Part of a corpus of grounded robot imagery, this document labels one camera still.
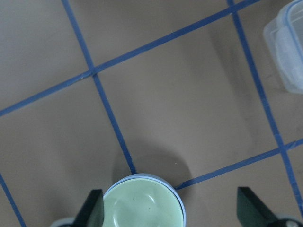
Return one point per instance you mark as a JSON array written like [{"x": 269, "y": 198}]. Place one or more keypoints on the light blue bowl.
[{"x": 181, "y": 203}]

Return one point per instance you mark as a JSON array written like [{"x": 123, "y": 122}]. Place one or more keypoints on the clear plastic food container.
[{"x": 284, "y": 39}]

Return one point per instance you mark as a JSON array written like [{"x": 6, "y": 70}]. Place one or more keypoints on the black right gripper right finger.
[{"x": 252, "y": 212}]

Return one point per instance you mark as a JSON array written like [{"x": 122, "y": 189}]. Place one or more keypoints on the light green bowl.
[{"x": 142, "y": 205}]

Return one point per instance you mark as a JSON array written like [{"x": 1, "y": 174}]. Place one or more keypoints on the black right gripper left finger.
[{"x": 91, "y": 213}]

